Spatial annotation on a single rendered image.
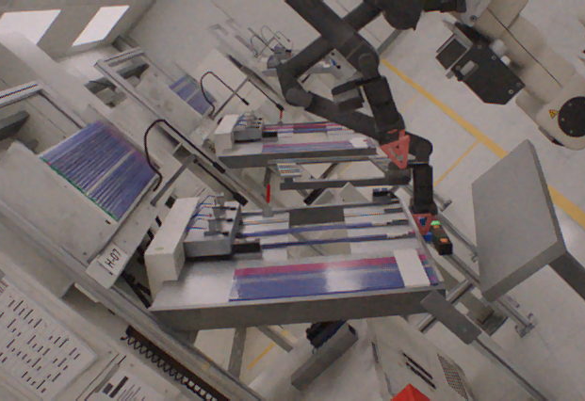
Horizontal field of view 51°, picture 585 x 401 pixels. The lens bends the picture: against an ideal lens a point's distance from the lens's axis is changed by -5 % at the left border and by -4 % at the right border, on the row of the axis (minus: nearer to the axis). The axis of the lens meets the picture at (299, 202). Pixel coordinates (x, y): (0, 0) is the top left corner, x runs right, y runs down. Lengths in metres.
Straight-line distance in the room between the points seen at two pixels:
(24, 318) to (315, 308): 0.71
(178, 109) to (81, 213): 1.45
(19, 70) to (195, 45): 4.79
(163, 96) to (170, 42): 6.66
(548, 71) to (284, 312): 0.85
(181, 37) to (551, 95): 8.28
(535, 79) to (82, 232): 1.17
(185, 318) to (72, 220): 0.37
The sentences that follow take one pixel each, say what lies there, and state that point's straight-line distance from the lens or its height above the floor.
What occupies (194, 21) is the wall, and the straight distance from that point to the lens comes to 9.56.
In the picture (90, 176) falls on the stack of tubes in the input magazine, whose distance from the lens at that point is 1.76.
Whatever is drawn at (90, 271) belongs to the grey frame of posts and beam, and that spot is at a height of 1.37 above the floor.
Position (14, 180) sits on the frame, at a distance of 1.66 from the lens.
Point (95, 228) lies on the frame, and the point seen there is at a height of 1.42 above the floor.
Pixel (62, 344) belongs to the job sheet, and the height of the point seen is 1.31.
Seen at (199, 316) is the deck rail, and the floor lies 1.10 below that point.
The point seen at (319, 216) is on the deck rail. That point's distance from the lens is 2.14.
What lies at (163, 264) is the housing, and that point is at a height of 1.23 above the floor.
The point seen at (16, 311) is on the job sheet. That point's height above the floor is 1.45.
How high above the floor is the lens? 1.41
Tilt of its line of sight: 12 degrees down
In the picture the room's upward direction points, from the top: 49 degrees counter-clockwise
